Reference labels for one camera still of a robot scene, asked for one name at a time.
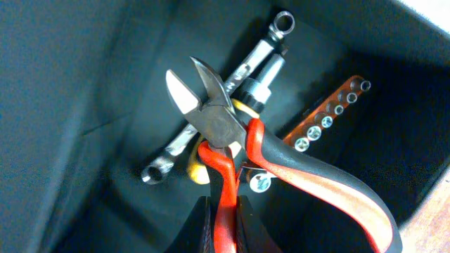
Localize silver ratchet wrench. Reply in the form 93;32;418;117
141;11;295;185

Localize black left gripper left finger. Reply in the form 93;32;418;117
166;196;214;253

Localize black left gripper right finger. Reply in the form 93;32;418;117
236;195;281;253

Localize yellow black stubby screwdriver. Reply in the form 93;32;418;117
186;52;285;185

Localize black open box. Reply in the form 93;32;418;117
1;1;449;252

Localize red diagonal cutting pliers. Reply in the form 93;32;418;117
165;57;403;252

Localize orange socket rail set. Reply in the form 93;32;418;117
283;75;372;153

